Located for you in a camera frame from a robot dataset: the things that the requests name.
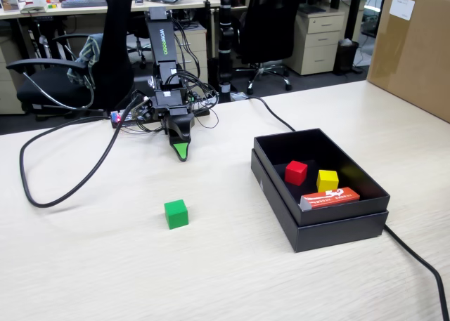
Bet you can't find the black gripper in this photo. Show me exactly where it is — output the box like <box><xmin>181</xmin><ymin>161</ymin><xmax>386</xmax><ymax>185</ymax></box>
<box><xmin>153</xmin><ymin>89</ymin><xmax>196</xmax><ymax>162</ymax></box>

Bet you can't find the green wooden cube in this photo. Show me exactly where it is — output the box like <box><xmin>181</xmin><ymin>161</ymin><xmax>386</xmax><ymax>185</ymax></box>
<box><xmin>163</xmin><ymin>199</ymin><xmax>190</xmax><ymax>230</ymax></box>

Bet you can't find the black open box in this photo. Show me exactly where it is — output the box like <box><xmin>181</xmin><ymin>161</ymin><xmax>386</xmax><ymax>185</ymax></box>
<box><xmin>250</xmin><ymin>148</ymin><xmax>390</xmax><ymax>254</ymax></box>

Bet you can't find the black box tray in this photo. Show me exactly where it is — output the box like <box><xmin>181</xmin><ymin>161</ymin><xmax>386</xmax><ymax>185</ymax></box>
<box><xmin>253</xmin><ymin>127</ymin><xmax>392</xmax><ymax>228</ymax></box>

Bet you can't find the large cardboard box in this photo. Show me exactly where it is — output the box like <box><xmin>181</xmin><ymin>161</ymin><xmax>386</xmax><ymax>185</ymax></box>
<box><xmin>366</xmin><ymin>0</ymin><xmax>450</xmax><ymax>124</ymax></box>

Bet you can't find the circuit board with green terminals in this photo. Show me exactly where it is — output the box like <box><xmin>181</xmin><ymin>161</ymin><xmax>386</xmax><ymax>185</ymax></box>
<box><xmin>188</xmin><ymin>91</ymin><xmax>219</xmax><ymax>117</ymax></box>

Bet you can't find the controller board with red LED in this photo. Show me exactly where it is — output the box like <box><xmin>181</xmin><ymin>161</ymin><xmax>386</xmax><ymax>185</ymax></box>
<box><xmin>110</xmin><ymin>107</ymin><xmax>155</xmax><ymax>129</ymax></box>

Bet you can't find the beige drawer cabinet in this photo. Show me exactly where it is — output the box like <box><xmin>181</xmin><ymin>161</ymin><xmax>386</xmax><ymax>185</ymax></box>
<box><xmin>173</xmin><ymin>21</ymin><xmax>209</xmax><ymax>84</ymax></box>

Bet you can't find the black vertical pole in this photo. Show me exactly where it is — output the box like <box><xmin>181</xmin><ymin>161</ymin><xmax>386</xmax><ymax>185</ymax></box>
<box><xmin>217</xmin><ymin>0</ymin><xmax>236</xmax><ymax>103</ymax></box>

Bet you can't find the black high-back office chair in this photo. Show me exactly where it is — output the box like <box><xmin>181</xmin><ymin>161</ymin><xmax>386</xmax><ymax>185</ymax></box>
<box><xmin>6</xmin><ymin>0</ymin><xmax>136</xmax><ymax>120</ymax></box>

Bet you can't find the red wooden cube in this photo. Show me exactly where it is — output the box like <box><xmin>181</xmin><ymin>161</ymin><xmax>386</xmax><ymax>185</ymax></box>
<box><xmin>284</xmin><ymin>160</ymin><xmax>309</xmax><ymax>187</ymax></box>

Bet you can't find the striped green cloth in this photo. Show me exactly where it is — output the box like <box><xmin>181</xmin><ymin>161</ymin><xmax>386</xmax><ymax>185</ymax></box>
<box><xmin>66</xmin><ymin>32</ymin><xmax>105</xmax><ymax>90</ymax></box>

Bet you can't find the black mesh office chair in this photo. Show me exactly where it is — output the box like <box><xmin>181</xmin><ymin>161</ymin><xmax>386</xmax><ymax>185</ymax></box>
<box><xmin>234</xmin><ymin>0</ymin><xmax>305</xmax><ymax>96</ymax></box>

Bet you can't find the beige office desk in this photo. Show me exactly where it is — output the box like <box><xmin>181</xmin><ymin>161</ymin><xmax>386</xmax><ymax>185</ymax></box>
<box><xmin>0</xmin><ymin>0</ymin><xmax>222</xmax><ymax>20</ymax></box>

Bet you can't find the yellow wooden cube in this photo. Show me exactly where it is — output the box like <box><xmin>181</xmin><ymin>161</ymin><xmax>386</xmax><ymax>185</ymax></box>
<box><xmin>316</xmin><ymin>169</ymin><xmax>340</xmax><ymax>192</ymax></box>

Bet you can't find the orange rectangular carton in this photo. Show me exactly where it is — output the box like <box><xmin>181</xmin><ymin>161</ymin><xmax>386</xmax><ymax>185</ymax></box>
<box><xmin>298</xmin><ymin>186</ymin><xmax>361</xmax><ymax>212</ymax></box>

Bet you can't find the black keyboard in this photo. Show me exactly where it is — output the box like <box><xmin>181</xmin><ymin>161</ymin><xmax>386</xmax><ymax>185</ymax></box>
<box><xmin>60</xmin><ymin>0</ymin><xmax>108</xmax><ymax>9</ymax></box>

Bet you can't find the black trash bin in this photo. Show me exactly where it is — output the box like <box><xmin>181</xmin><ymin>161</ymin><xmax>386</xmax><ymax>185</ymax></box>
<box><xmin>333</xmin><ymin>39</ymin><xmax>361</xmax><ymax>75</ymax></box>

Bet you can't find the white shipping label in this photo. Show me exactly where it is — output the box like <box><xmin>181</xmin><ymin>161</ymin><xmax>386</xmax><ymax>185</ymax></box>
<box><xmin>389</xmin><ymin>0</ymin><xmax>416</xmax><ymax>20</ymax></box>

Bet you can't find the thick black looping cable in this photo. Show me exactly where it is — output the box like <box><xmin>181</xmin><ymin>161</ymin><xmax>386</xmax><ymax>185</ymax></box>
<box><xmin>18</xmin><ymin>95</ymin><xmax>146</xmax><ymax>209</ymax></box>

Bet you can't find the beige three-drawer pedestal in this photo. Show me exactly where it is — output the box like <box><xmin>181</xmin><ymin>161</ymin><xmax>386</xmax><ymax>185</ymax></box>
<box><xmin>282</xmin><ymin>9</ymin><xmax>347</xmax><ymax>77</ymax></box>

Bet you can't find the thick black table cable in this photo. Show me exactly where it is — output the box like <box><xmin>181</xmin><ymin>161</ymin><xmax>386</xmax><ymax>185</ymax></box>
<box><xmin>245</xmin><ymin>95</ymin><xmax>450</xmax><ymax>321</ymax></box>

